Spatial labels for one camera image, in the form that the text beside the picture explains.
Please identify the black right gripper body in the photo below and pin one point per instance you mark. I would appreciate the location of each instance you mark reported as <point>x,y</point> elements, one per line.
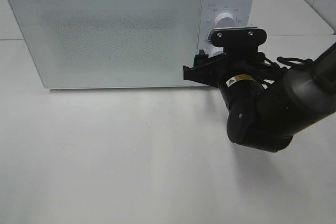
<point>238,73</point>

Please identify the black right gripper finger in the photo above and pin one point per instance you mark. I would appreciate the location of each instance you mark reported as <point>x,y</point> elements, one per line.
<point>207,75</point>
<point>202,58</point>

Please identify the white microwave knob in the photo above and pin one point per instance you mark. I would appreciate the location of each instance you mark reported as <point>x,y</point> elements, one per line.
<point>215,52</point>
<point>225,19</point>

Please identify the white microwave door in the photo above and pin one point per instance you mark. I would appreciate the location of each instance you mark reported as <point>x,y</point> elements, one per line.
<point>109,43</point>

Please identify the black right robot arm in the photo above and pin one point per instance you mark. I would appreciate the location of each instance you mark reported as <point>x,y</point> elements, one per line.
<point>268,102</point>

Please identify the white microwave oven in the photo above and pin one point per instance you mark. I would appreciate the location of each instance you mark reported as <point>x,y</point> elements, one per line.
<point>85,44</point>

